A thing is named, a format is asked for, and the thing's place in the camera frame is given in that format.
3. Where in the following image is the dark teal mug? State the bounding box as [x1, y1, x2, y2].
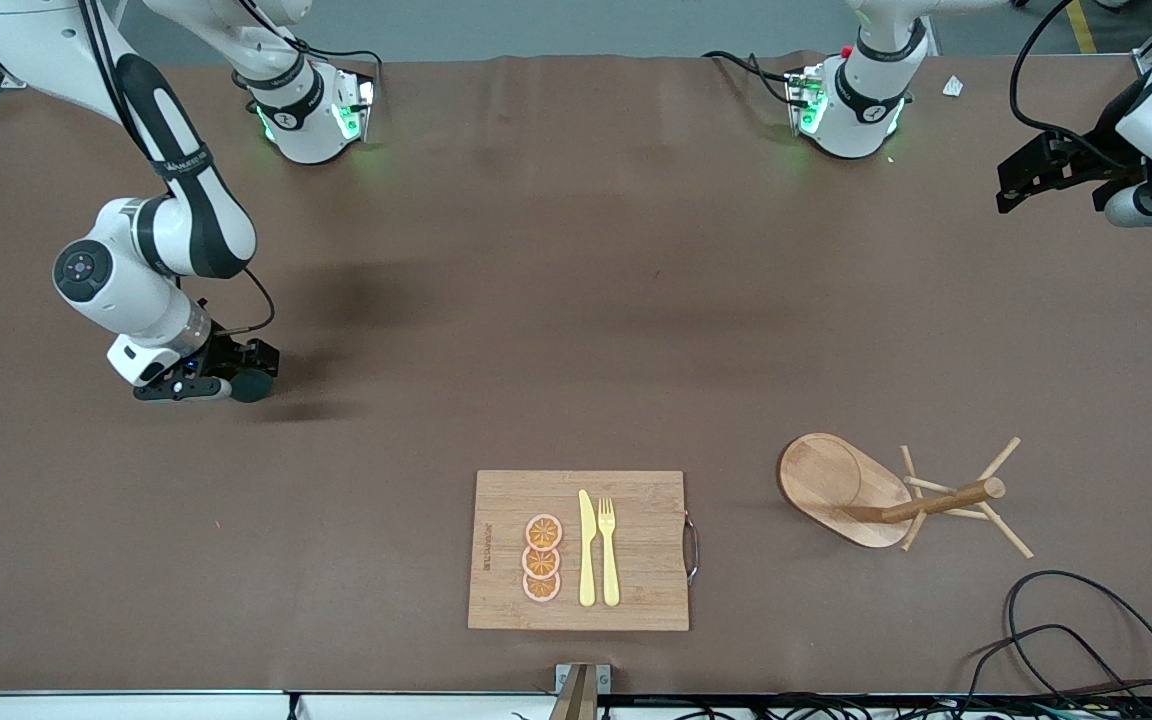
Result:
[230, 368, 275, 405]

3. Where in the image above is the wooden mug rack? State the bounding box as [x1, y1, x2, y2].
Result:
[777, 432, 1035, 560]

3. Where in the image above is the yellow plastic knife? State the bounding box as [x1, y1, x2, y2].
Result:
[578, 489, 598, 608]

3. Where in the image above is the yellow plastic fork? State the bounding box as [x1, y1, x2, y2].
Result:
[597, 497, 621, 608]

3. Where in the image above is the bamboo cutting board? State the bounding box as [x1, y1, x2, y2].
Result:
[467, 470, 700, 632]

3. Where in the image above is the black base cable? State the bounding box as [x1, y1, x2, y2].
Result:
[701, 50, 797, 106]

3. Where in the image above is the white table edge rail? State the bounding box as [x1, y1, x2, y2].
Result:
[0, 688, 1152, 720]

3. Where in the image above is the black looped cable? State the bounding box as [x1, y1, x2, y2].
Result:
[1004, 570, 1152, 720]
[964, 625, 1147, 720]

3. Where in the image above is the metal camera bracket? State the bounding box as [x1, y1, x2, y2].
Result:
[548, 663, 612, 720]

